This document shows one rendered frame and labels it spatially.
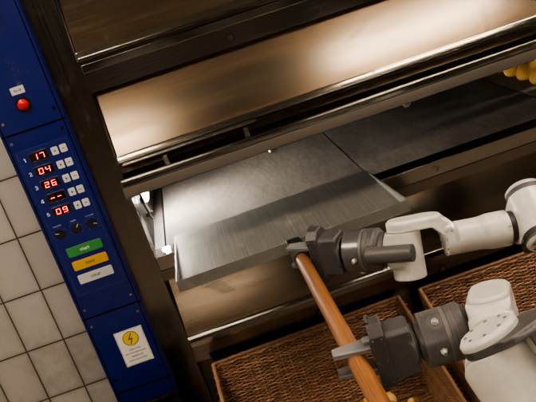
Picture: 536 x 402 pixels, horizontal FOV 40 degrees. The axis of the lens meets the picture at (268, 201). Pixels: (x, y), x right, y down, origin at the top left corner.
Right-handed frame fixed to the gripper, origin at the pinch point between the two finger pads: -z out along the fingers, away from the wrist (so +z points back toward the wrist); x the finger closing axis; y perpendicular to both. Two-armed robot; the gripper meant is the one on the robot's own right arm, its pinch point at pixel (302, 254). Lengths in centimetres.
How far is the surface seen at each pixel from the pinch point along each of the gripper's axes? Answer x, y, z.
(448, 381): -45, -15, 18
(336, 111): 21.8, -29.1, 3.7
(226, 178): -3, -63, -55
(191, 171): 19.7, -7.8, -26.0
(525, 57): 19, -56, 42
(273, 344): -37, -20, -29
